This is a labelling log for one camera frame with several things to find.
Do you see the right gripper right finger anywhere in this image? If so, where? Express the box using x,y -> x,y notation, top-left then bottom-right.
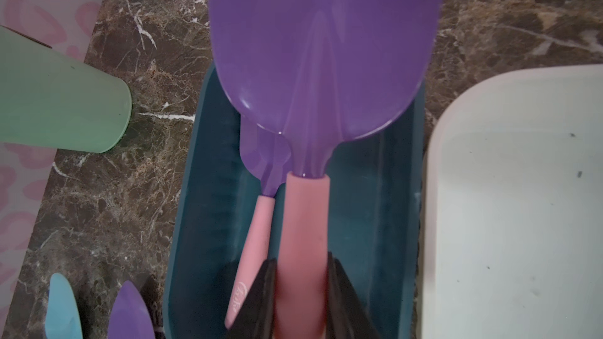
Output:
326,252 -> 379,339

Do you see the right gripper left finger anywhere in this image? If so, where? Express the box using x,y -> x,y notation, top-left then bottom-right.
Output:
225,258 -> 277,339

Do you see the purple square shovel pink handle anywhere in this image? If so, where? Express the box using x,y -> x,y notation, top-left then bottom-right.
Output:
224,115 -> 293,330

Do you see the purple pointed shovel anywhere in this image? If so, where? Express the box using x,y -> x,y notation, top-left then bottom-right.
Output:
209,0 -> 441,338

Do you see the dark teal storage box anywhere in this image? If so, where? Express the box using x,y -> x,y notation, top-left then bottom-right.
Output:
163,67 -> 425,338

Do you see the white storage box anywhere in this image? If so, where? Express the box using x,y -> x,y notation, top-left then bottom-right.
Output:
416,64 -> 602,338

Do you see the blue shovel far left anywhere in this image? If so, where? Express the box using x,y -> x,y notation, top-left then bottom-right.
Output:
44,272 -> 83,339

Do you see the green pen holder cup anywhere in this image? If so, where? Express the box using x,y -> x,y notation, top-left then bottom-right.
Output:
1,28 -> 133,153

